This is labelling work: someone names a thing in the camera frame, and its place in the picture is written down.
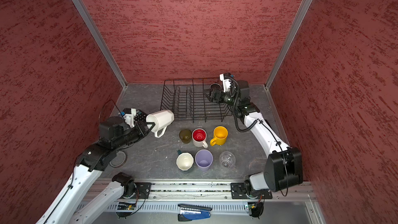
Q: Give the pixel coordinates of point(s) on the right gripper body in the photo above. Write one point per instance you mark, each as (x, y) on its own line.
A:
(228, 99)

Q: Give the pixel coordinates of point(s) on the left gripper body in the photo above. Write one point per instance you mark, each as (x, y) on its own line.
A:
(136, 133)

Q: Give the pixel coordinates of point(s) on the tall white faceted mug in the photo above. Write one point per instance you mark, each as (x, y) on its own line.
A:
(162, 120)

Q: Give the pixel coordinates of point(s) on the white cup teal outside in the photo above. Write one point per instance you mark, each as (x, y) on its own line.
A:
(184, 161)

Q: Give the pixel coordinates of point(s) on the black mug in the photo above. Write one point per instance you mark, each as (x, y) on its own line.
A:
(215, 86)

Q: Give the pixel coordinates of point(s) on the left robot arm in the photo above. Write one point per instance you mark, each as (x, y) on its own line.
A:
(115, 135)

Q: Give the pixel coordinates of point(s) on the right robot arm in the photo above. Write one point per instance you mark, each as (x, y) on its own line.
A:
(283, 168)

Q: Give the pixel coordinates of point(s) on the black calculator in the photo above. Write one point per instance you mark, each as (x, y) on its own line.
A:
(140, 116)

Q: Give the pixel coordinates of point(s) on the yellow mug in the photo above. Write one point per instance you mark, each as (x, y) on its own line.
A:
(220, 135)

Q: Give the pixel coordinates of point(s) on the olive green glass cup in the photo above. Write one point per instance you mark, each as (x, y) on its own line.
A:
(185, 136)

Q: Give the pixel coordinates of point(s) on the white mug red inside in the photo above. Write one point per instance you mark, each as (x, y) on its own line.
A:
(199, 137)

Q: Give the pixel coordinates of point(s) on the clear glass cup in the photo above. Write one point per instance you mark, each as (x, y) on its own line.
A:
(227, 159)

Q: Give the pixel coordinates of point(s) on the lavender cup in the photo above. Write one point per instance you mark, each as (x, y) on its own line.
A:
(204, 159)

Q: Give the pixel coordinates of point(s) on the left circuit board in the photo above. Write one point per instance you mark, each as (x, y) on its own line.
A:
(122, 206)

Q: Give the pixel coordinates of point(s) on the circuit board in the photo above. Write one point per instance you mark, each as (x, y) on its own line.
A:
(122, 206)
(256, 210)

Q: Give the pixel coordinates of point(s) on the blue black stapler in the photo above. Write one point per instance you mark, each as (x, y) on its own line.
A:
(193, 212)

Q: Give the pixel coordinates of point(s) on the right circuit board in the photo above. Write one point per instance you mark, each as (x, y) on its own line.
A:
(256, 210)

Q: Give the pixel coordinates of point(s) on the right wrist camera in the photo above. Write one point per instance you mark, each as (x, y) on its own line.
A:
(226, 81)

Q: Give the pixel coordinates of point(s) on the black wire dish rack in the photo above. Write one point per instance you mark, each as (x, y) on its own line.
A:
(186, 98)

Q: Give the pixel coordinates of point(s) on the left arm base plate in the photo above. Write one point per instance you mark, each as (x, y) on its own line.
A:
(137, 190)

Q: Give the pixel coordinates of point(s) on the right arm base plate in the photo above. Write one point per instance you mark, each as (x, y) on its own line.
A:
(245, 191)

